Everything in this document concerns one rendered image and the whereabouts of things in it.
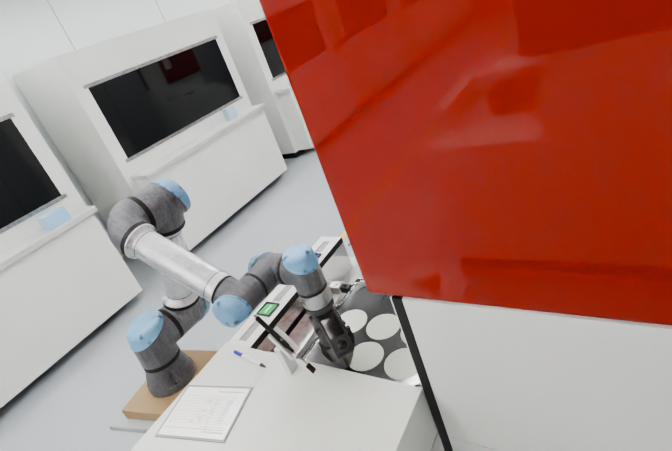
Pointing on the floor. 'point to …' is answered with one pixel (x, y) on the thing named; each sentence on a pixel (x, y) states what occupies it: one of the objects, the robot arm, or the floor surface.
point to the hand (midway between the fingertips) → (347, 364)
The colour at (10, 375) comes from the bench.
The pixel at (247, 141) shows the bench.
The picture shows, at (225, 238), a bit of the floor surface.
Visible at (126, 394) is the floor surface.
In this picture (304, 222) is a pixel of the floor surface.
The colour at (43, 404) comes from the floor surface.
